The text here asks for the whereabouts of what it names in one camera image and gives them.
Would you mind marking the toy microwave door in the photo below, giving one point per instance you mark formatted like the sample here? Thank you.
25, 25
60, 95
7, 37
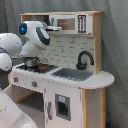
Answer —
72, 24

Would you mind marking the white oven door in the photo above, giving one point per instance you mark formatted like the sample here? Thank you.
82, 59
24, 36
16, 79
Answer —
8, 92

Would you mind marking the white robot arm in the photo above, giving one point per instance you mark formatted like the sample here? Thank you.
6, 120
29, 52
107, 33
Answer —
11, 116

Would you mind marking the wooden toy kitchen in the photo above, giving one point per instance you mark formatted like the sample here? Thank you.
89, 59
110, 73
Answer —
63, 52

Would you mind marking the grey toy sink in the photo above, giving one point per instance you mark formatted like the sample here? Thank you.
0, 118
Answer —
72, 74

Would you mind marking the black toy faucet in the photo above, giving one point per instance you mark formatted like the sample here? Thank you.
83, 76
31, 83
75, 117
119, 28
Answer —
82, 63

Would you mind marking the black toy stovetop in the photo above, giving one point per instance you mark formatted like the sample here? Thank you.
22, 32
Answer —
41, 68

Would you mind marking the small silver pot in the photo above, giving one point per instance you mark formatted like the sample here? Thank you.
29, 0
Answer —
31, 61

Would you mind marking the right red stove knob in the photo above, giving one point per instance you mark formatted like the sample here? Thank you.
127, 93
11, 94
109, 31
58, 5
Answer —
34, 84

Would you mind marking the red stove knob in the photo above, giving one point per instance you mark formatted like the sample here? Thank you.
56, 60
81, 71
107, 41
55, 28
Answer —
15, 79
34, 84

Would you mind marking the grey range hood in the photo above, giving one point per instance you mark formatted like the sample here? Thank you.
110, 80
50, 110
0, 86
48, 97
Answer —
51, 28

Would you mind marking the white cupboard door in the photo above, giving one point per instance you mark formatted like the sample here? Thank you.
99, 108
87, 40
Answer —
63, 106

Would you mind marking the left red stove knob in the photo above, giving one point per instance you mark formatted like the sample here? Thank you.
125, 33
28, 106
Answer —
15, 79

